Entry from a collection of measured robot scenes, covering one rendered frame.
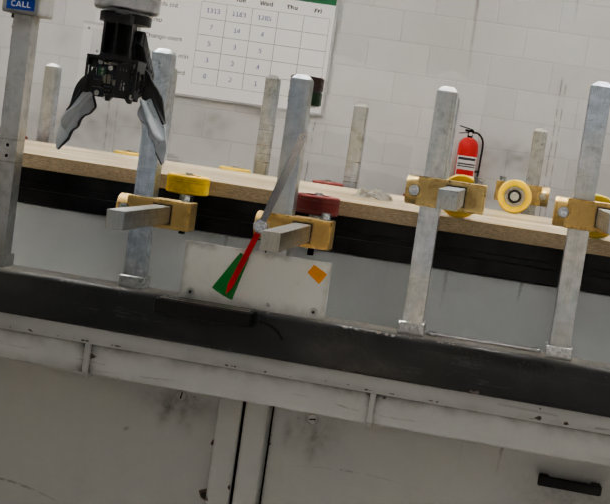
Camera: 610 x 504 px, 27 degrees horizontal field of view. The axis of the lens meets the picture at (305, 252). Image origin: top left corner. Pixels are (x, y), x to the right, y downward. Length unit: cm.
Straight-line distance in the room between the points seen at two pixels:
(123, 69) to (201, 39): 766
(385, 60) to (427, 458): 701
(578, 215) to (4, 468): 127
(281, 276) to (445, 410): 37
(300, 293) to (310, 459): 44
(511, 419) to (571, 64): 732
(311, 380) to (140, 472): 51
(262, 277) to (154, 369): 27
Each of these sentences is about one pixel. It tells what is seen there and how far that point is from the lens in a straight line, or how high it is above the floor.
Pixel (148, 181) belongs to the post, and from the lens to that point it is 222.
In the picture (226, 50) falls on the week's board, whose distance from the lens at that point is 935.
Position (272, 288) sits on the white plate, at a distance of 217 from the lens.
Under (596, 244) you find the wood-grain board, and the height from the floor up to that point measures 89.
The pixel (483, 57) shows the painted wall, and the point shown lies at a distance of 933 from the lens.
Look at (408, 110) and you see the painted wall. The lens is 928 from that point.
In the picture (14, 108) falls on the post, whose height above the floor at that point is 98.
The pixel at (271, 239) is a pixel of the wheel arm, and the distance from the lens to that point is 188.
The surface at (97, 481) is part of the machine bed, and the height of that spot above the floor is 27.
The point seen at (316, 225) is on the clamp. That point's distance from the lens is 215.
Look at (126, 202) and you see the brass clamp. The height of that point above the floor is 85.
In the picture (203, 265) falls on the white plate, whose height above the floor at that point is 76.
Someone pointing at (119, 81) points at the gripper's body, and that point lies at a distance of 172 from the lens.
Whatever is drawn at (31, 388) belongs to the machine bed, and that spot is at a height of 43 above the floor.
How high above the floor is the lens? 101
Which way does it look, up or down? 5 degrees down
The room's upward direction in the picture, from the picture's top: 8 degrees clockwise
